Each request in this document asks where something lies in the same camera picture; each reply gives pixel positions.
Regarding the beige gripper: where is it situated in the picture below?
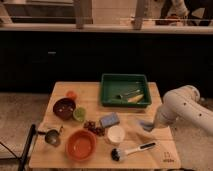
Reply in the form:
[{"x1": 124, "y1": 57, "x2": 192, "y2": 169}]
[{"x1": 129, "y1": 117, "x2": 154, "y2": 139}]

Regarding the blue towel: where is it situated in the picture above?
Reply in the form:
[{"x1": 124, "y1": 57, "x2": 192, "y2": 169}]
[{"x1": 139, "y1": 121, "x2": 154, "y2": 132}]

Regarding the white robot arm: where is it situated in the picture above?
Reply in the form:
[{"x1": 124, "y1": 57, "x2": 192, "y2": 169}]
[{"x1": 128, "y1": 85, "x2": 213, "y2": 137}]

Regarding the red-orange bowl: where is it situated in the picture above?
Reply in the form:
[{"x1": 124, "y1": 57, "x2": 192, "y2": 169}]
[{"x1": 65, "y1": 129, "x2": 97, "y2": 162}]

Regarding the dark maroon bowl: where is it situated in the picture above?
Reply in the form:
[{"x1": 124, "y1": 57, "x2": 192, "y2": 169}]
[{"x1": 53, "y1": 98, "x2": 76, "y2": 120}]

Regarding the yellow corn piece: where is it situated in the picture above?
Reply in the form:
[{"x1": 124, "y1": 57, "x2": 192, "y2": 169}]
[{"x1": 128, "y1": 94, "x2": 144, "y2": 103}]

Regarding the white cup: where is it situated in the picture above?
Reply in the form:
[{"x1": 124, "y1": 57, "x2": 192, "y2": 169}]
[{"x1": 107, "y1": 125, "x2": 125, "y2": 145}]

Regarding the blue sponge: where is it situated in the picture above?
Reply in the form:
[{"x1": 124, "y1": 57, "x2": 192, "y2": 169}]
[{"x1": 99, "y1": 113, "x2": 120, "y2": 128}]

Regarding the metal utensil in tray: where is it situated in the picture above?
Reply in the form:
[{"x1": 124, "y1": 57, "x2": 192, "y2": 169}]
[{"x1": 115, "y1": 89, "x2": 140, "y2": 99}]

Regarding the white black dish brush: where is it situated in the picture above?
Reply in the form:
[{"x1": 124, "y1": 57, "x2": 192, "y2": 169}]
[{"x1": 111, "y1": 142, "x2": 156, "y2": 162}]

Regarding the green plastic tray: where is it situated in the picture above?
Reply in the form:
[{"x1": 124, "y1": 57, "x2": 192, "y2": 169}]
[{"x1": 100, "y1": 73, "x2": 152, "y2": 108}]

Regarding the dark grapes bunch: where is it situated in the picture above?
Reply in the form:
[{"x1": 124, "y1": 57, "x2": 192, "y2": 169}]
[{"x1": 84, "y1": 121, "x2": 105, "y2": 136}]

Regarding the small orange cup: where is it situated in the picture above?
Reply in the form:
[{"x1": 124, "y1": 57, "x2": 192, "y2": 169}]
[{"x1": 66, "y1": 91, "x2": 77, "y2": 100}]

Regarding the metal measuring scoop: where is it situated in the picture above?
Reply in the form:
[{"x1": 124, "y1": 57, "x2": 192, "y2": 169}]
[{"x1": 38, "y1": 129, "x2": 60, "y2": 146}]

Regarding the black chair frame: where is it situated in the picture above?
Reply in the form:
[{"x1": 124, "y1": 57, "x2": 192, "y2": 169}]
[{"x1": 18, "y1": 124, "x2": 36, "y2": 171}]

